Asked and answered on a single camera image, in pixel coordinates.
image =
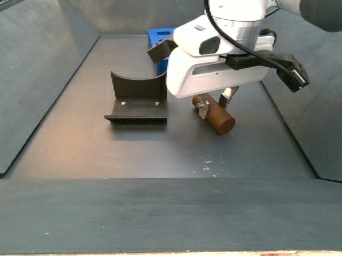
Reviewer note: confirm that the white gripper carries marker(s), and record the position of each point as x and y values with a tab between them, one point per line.
196	73

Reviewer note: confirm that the brown cylinder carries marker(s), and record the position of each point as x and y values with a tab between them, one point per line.
218	118

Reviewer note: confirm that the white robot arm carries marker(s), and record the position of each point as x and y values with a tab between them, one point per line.
236	18

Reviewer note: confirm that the blue foam shape board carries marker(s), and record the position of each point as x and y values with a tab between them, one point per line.
156	35

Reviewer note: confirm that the black curved cradle stand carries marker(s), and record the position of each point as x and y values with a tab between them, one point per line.
140	100

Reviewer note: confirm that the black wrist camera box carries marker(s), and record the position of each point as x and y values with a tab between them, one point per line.
290	70

